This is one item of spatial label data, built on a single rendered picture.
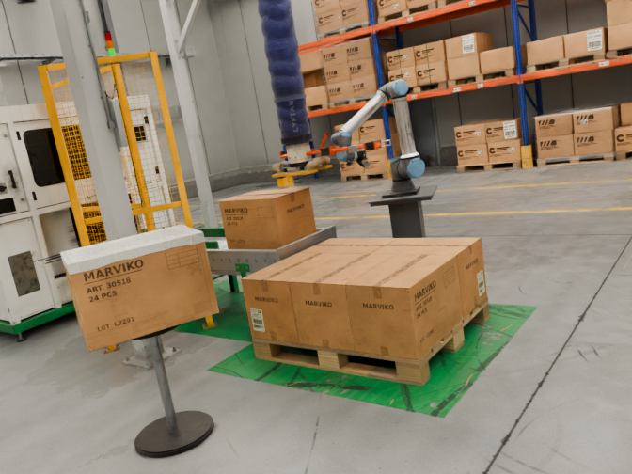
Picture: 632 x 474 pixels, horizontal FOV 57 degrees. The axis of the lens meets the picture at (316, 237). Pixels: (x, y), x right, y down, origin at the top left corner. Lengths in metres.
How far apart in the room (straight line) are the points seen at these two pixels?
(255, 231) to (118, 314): 1.84
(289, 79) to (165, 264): 1.84
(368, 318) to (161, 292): 1.12
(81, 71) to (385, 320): 2.42
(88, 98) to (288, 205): 1.50
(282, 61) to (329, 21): 8.46
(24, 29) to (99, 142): 9.52
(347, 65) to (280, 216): 8.36
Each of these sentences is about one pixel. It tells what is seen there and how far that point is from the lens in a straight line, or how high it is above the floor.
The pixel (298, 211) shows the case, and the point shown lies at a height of 0.80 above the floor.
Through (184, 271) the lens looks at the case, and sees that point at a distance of 2.74.
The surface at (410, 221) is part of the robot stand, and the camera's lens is 4.64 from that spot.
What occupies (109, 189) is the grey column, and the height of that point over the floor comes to 1.22.
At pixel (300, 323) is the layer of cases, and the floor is 0.28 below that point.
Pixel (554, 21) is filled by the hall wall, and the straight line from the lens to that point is 12.08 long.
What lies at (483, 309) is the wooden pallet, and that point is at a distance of 3.88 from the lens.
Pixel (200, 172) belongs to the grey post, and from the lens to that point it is 7.31.
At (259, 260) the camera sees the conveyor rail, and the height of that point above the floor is 0.52.
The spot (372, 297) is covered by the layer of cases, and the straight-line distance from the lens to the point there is 3.10.
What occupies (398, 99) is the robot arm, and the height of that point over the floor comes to 1.49.
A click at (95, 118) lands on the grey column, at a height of 1.68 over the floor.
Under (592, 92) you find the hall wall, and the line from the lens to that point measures 11.93.
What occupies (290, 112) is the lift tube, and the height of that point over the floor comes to 1.52.
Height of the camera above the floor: 1.45
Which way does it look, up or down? 11 degrees down
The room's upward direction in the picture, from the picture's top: 9 degrees counter-clockwise
